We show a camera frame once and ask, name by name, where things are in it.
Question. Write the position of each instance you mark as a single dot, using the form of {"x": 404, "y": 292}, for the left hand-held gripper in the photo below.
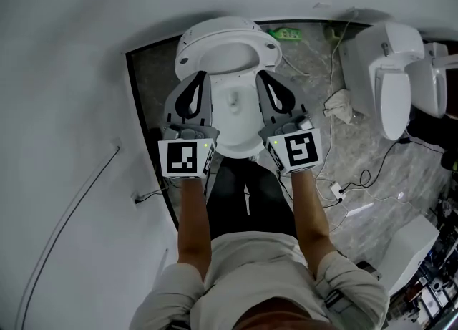
{"x": 182, "y": 158}

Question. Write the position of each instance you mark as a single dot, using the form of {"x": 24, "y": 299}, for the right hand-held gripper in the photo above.
{"x": 300, "y": 149}

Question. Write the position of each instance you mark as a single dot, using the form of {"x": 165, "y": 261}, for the white toilet with seat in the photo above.
{"x": 229, "y": 37}

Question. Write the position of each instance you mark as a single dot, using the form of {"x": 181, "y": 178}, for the person's left forearm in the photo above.
{"x": 195, "y": 228}

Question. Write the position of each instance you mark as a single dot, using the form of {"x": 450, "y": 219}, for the person's right forearm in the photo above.
{"x": 311, "y": 221}

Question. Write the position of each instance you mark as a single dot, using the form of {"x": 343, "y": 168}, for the white toilet lid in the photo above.
{"x": 214, "y": 24}

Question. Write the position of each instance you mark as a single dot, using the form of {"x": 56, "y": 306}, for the white toilet with chrome lever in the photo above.
{"x": 386, "y": 81}

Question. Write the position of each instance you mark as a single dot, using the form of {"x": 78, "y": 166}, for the person's right white shoe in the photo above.
{"x": 254, "y": 158}

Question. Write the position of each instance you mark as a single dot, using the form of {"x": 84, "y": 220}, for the white crumpled cloth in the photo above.
{"x": 340, "y": 106}

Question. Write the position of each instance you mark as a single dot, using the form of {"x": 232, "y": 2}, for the green bottle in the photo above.
{"x": 286, "y": 33}

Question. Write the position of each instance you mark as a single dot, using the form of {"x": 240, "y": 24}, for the small yellow-green object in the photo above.
{"x": 332, "y": 33}

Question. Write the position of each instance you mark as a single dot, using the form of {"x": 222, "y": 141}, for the white power strip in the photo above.
{"x": 337, "y": 190}

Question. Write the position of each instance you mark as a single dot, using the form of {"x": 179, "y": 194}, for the person's black trousers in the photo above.
{"x": 250, "y": 203}

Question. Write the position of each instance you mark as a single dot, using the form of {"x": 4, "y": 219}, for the person's white shirt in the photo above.
{"x": 257, "y": 278}

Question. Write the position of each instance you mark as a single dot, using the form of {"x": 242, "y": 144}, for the large white box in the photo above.
{"x": 411, "y": 250}

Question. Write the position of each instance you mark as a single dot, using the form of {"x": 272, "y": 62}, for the person's head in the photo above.
{"x": 279, "y": 318}

